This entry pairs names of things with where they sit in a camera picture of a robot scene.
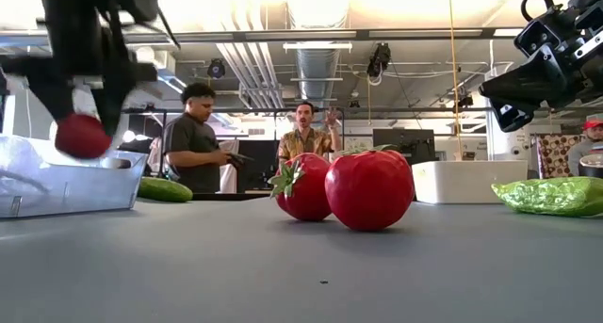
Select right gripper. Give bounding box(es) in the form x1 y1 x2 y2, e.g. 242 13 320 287
479 0 603 134

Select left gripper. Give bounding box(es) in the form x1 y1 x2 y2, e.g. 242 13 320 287
0 0 159 137

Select red tomato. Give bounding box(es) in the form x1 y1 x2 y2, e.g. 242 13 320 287
324 143 416 233
55 113 113 159

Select green pea pod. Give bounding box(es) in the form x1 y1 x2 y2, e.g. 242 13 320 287
491 175 603 218

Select green cucumber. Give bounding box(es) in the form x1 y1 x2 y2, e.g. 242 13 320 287
138 175 194 203

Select red strawberry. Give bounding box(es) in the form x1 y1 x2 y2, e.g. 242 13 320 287
267 152 334 222

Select patterned brown panel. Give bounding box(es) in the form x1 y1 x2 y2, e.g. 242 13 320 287
536 133 583 179

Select person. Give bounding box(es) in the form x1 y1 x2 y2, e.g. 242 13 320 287
567 119 603 178
277 101 343 173

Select red peppers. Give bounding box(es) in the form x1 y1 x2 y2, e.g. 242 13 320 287
0 134 150 219

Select white plastic basket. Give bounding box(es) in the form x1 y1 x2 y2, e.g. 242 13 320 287
412 159 529 205

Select person legs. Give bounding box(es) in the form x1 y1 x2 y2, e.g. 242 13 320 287
162 82 246 195

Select round black ceiling lamp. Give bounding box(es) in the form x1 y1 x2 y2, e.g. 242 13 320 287
206 57 226 80

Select black monitor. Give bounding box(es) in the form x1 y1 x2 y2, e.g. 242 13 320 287
372 128 437 167

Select black ceiling device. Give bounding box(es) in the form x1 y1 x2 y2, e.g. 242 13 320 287
366 42 392 79

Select black handheld device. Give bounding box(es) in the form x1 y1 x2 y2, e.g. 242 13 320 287
225 152 255 170

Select grey overhead beam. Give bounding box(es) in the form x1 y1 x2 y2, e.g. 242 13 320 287
0 27 524 46

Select white ceiling light fixture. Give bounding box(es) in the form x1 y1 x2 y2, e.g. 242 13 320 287
282 41 353 51

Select yellow extension cord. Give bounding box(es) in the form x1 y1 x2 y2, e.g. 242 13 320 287
446 0 465 162

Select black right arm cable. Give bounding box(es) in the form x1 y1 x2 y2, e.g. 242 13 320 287
520 0 557 23

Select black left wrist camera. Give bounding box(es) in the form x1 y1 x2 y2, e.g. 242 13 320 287
112 0 160 24

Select black aluminium table frame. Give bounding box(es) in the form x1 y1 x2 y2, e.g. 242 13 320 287
191 192 272 202

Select silver ventilation duct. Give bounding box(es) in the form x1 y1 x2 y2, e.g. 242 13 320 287
286 0 352 103

